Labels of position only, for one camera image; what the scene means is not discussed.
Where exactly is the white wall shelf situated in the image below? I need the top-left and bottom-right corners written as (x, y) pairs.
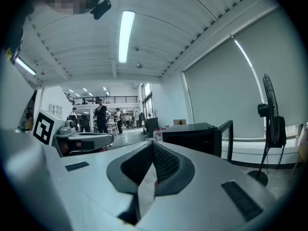
top-left (49, 103), bottom-right (63, 116)

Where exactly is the black head-worn camera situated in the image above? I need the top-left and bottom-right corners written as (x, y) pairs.
top-left (90, 0), bottom-right (112, 20)

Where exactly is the ceiling tube lamp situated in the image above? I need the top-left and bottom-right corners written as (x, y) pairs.
top-left (15, 56), bottom-right (37, 76)
top-left (118, 10), bottom-right (136, 64)

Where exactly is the grey roller blind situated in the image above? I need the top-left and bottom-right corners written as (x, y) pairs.
top-left (183, 38), bottom-right (263, 139)
top-left (233, 8), bottom-right (308, 128)

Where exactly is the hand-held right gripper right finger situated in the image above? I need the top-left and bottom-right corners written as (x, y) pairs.
top-left (136, 140), bottom-right (277, 231)

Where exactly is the black floor fan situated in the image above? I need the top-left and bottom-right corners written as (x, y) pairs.
top-left (247, 74), bottom-right (287, 186)

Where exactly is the black bin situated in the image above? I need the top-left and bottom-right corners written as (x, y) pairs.
top-left (146, 117), bottom-right (159, 138)

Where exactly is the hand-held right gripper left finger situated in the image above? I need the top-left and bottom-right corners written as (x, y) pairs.
top-left (60, 140), bottom-right (154, 231)

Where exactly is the black mezzanine railing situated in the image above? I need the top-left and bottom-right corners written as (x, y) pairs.
top-left (72, 95), bottom-right (139, 105)

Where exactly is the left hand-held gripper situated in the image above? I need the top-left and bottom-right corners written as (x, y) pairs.
top-left (32, 108), bottom-right (115, 157)

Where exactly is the black cabinet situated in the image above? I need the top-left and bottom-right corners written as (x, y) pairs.
top-left (162, 120), bottom-right (234, 163)

